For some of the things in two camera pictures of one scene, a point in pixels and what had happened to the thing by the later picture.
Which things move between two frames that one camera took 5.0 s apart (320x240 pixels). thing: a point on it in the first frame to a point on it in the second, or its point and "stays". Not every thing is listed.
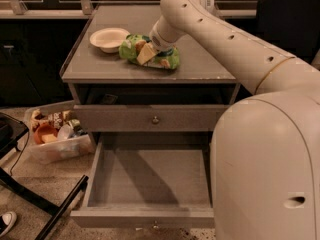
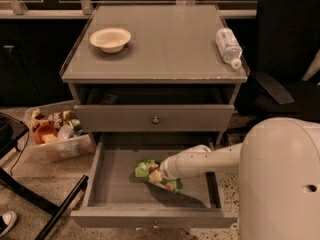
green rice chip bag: x=134 y=43 to x=143 y=169
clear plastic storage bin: x=56 y=132 stays
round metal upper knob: x=155 y=120 stays
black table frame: x=11 y=130 stays
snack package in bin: x=38 y=117 stays
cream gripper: x=157 y=43 to x=167 y=170
